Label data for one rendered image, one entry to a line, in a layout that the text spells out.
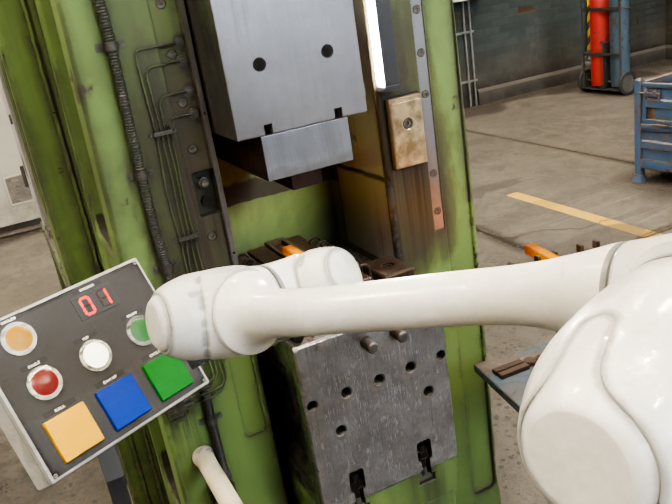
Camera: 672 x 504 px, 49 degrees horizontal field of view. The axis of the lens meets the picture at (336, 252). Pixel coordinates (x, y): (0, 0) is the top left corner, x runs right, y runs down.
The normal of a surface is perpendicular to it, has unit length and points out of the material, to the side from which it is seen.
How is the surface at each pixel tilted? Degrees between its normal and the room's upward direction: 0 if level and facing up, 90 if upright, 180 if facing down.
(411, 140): 90
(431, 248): 90
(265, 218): 90
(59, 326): 60
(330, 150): 90
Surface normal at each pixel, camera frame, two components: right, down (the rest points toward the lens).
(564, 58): 0.43, 0.26
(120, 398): 0.59, -0.36
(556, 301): -0.82, 0.16
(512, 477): -0.15, -0.93
